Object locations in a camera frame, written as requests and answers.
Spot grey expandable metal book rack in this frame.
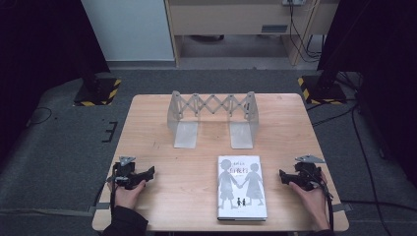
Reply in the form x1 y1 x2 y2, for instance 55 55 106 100
166 90 261 150

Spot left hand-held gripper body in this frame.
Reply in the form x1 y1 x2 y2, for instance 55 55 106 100
107 155 141 191

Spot black curtain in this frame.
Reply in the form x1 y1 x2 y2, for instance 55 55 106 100
0 0 111 161
317 0 417 180

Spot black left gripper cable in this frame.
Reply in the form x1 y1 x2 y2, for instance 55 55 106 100
109 162 119 214

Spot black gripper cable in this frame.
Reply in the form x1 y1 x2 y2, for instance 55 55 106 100
109 162 119 214
313 175 335 231

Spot black hanging cables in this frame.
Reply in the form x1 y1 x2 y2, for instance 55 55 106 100
287 0 325 64

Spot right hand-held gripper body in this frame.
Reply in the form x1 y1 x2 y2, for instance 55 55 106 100
292 154 327 192

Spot beige wooden desk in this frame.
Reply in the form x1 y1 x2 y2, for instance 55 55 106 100
164 0 340 67

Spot grey strap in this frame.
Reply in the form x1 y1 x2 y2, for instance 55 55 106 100
87 202 112 214
331 203 354 213

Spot person's right hand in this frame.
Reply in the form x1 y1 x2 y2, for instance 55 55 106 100
288 171 330 219

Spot white panel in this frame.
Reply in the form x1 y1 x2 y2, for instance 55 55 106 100
81 0 176 63

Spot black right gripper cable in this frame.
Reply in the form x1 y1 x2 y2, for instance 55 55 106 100
313 175 335 231

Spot thin black floor cable loop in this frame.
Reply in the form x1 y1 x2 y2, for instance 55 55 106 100
26 106 54 128

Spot black stand base with hazard stripes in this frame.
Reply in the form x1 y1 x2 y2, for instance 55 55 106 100
297 74 348 106
73 76 123 108

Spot white book with grey figures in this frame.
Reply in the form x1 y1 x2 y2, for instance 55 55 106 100
216 154 268 222

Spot person's left hand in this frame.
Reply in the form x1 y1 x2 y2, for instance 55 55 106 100
107 179 148 210

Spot long black floor cable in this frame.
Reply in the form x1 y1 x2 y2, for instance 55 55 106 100
351 106 386 236

